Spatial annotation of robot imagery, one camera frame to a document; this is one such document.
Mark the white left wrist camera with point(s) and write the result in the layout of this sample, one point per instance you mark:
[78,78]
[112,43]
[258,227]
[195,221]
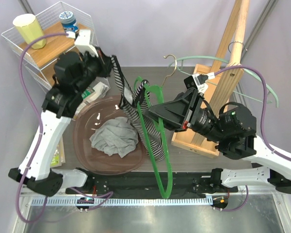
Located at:
[83,41]

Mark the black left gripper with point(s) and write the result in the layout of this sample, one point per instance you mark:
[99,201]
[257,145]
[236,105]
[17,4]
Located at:
[105,62]

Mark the black white striped top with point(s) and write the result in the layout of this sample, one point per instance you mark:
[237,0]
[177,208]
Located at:
[133,103]

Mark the mint green clothes hanger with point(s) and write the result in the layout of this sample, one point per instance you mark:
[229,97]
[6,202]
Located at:
[178,65]

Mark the pink translucent basin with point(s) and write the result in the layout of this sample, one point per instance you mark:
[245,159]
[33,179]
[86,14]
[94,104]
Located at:
[91,118]

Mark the white wire shelf unit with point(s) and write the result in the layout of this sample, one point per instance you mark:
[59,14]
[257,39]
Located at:
[40,63]

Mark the yellow faceted cup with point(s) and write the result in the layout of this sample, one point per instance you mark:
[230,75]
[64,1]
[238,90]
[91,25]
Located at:
[28,27]

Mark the bright green clothes hanger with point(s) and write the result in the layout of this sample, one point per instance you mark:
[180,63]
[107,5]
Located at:
[165,192]

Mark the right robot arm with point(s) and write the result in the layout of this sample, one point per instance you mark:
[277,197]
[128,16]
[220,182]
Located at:
[234,132]

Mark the blue lidded jar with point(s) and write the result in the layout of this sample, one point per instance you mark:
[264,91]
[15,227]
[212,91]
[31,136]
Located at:
[68,21]

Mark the green book on shelf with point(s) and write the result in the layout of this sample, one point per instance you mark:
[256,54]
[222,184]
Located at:
[87,92]

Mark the green book on table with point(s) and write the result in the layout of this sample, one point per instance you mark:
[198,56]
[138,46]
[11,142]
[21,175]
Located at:
[59,155]

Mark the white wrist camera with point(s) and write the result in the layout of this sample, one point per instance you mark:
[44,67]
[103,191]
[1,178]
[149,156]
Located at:
[198,81]
[83,41]

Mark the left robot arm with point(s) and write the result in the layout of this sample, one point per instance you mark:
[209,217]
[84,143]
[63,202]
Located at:
[73,74]

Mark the grey tank top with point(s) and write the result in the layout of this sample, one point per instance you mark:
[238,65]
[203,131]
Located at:
[115,136]

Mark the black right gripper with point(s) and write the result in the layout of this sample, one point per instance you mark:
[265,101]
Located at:
[181,112]

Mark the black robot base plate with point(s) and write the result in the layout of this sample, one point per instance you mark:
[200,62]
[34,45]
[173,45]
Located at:
[143,185]

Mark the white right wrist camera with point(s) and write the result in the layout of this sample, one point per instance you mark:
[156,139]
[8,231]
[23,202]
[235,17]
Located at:
[198,81]

